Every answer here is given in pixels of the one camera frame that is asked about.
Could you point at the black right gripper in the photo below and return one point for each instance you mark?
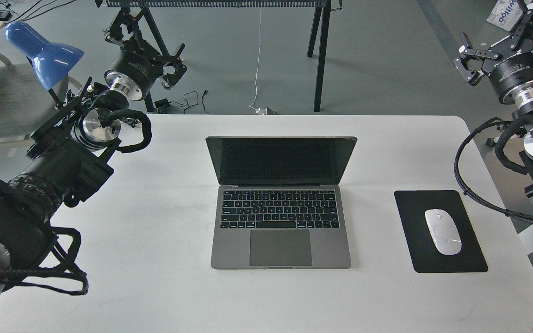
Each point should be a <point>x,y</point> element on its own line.
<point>508,64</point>

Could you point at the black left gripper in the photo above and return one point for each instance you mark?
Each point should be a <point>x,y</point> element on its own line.
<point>138,65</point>

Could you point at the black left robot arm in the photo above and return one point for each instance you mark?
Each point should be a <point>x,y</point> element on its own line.
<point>71,151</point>

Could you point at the white computer mouse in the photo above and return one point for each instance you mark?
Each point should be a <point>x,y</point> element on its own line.
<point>443,231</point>

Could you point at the black metal rack stand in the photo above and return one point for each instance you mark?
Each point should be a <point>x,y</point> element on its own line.
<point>245,57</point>

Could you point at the blue desk lamp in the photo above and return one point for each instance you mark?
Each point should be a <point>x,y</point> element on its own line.
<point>50,61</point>

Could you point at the grey laptop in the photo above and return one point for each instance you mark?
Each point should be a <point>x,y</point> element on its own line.
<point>279,204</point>

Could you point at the white cardboard box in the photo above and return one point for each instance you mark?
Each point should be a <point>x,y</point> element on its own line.
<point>506,14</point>

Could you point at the black mouse pad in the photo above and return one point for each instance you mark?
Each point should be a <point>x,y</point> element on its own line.
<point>425,257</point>

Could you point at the grey white chair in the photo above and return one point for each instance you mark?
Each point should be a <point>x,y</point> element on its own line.
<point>24,103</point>

